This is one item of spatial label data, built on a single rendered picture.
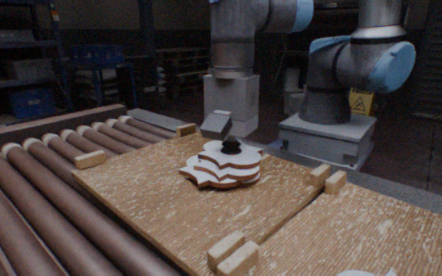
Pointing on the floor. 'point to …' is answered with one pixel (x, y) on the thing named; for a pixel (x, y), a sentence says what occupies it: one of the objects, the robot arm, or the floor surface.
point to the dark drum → (144, 89)
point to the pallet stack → (183, 69)
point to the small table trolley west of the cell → (95, 78)
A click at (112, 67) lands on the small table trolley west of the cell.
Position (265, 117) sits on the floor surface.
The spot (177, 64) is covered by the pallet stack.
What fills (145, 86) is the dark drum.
